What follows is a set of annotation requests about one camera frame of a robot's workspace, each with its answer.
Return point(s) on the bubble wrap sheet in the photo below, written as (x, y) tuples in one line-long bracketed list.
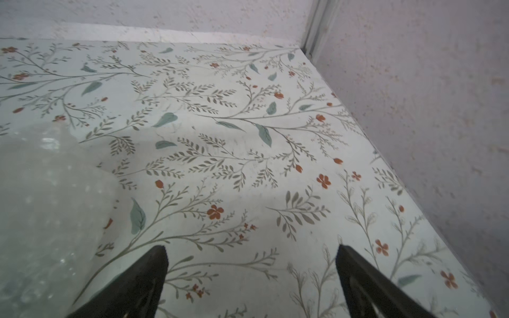
[(55, 202)]

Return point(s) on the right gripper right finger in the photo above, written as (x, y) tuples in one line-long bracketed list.
[(368, 293)]

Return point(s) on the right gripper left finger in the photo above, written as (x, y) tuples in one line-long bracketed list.
[(134, 293)]

